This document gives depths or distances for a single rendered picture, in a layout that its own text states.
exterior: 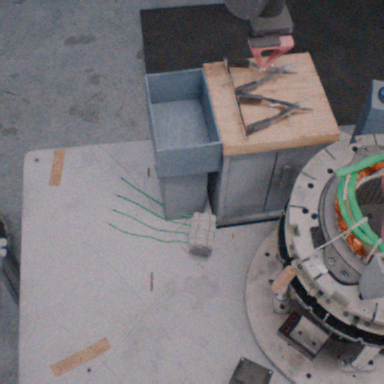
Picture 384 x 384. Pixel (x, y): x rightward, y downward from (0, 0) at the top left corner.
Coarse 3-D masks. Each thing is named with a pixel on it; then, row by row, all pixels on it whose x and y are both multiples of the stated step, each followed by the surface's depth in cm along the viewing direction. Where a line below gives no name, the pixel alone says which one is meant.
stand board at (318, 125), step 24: (216, 72) 108; (240, 72) 108; (264, 72) 108; (312, 72) 107; (216, 96) 105; (264, 96) 104; (288, 96) 104; (312, 96) 104; (312, 120) 101; (240, 144) 99; (264, 144) 99; (288, 144) 100
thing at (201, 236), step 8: (200, 216) 119; (208, 216) 119; (200, 224) 118; (208, 224) 118; (192, 232) 117; (200, 232) 117; (208, 232) 117; (192, 240) 116; (200, 240) 116; (208, 240) 116; (192, 248) 116; (200, 248) 116; (208, 248) 116; (192, 256) 118; (200, 256) 118; (208, 256) 118
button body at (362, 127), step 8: (376, 88) 109; (368, 96) 112; (376, 96) 108; (368, 104) 110; (376, 104) 107; (368, 112) 109; (376, 112) 107; (360, 120) 116; (368, 120) 109; (376, 120) 108; (360, 128) 114; (368, 128) 111; (376, 128) 110; (352, 136) 123
